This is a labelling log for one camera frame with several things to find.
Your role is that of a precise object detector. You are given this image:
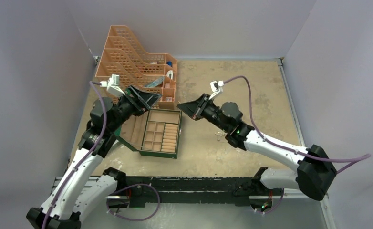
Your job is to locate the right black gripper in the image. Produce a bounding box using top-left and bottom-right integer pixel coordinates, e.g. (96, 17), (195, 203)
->
(177, 94), (229, 133)

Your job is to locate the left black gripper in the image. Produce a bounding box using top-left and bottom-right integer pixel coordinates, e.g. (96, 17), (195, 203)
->
(108, 85), (161, 133)

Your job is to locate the green jewelry box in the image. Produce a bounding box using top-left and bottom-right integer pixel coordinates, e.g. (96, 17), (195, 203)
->
(114, 109), (182, 159)

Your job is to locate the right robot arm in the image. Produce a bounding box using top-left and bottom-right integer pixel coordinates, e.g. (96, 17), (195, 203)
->
(177, 94), (337, 201)

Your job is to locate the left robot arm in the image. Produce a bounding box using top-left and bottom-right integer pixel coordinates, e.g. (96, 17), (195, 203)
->
(26, 85), (161, 229)

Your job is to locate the silver stapler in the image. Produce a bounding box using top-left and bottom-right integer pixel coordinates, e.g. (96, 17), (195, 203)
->
(166, 70), (174, 80)

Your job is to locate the peach mesh file organizer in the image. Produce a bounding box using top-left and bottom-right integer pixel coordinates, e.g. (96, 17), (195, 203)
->
(95, 25), (177, 110)

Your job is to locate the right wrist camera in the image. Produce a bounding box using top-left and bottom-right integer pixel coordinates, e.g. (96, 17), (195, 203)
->
(209, 81), (224, 100)

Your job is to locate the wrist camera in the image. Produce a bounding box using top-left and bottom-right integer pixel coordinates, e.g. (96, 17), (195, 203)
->
(209, 81), (224, 100)
(100, 74), (125, 98)

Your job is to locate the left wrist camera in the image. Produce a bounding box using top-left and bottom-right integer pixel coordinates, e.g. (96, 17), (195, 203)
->
(100, 74), (125, 98)

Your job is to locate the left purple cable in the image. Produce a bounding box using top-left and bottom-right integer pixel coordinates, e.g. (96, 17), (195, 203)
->
(41, 80), (109, 229)

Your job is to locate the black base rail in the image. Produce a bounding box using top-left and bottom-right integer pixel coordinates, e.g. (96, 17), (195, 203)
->
(113, 176), (282, 208)

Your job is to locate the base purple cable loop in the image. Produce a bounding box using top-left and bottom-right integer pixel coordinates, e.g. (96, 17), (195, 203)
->
(106, 183), (160, 222)

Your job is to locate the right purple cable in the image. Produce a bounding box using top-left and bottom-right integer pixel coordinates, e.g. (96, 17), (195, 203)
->
(223, 75), (372, 175)

